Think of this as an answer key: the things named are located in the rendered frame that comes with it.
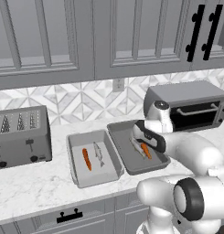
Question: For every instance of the silver grey fish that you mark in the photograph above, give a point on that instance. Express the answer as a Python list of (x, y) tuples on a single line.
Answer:
[(98, 152), (137, 147)]

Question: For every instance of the grey four-slot toaster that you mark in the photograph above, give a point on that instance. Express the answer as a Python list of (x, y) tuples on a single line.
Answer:
[(22, 143)]

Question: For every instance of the grey toaster oven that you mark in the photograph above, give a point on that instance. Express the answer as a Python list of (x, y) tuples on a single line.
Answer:
[(183, 93)]

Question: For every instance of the white wall outlet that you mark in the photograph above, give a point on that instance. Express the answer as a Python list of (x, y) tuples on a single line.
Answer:
[(118, 85)]

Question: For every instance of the grey tupperware tray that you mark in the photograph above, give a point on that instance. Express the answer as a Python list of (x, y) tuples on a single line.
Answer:
[(122, 143), (98, 175)]

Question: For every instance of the grey base cupboard door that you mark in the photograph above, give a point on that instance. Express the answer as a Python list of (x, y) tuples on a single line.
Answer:
[(131, 216)]

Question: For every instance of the grey drawer front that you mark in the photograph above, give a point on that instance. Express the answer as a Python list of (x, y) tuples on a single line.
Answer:
[(12, 228), (95, 213)]

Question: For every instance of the orange carrot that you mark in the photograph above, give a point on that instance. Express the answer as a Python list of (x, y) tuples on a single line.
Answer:
[(87, 159), (146, 151)]

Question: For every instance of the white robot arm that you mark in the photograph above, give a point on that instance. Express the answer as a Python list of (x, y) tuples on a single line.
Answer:
[(189, 152)]

